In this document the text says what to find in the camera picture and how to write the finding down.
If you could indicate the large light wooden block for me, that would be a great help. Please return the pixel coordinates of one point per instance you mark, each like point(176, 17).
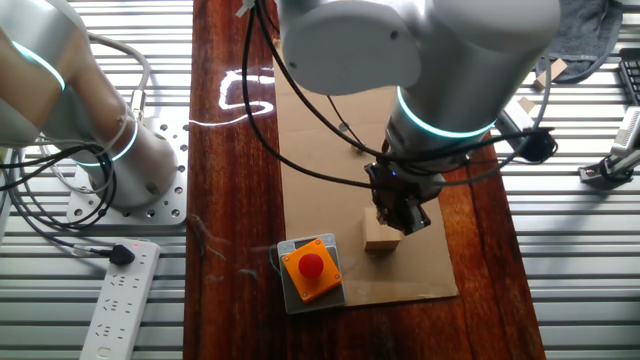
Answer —
point(377, 240)

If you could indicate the silver depth camera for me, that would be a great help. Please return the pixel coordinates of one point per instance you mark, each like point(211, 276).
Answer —
point(627, 132)

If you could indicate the orange emergency stop button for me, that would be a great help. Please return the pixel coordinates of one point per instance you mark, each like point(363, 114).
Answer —
point(311, 267)

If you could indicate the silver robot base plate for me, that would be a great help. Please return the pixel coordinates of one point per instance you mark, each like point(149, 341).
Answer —
point(170, 210)

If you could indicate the grey towel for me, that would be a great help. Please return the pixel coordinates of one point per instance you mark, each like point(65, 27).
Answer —
point(580, 35)

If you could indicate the brown cardboard sheet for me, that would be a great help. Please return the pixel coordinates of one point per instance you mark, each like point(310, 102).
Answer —
point(325, 215)

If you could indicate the small wooden cube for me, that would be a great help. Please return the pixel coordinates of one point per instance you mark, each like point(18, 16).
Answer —
point(526, 104)

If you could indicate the flat wooden wedge block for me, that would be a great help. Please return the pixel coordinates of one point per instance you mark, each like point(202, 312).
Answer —
point(550, 73)

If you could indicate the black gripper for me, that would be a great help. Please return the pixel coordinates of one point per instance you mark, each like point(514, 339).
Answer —
point(400, 185)

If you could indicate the black power plug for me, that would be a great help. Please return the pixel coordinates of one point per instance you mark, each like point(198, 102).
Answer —
point(121, 255)

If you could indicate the black keyboard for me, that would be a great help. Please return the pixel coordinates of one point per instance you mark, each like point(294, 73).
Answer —
point(631, 75)

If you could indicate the aluminium camera mount rail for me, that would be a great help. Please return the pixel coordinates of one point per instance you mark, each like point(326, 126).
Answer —
point(602, 175)

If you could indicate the white power strip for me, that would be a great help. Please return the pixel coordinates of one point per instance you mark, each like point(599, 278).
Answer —
point(120, 305)

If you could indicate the grey metal button base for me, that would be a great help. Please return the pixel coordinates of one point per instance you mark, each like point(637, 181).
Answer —
point(320, 306)

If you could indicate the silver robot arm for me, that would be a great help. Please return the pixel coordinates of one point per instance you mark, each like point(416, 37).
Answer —
point(450, 50)

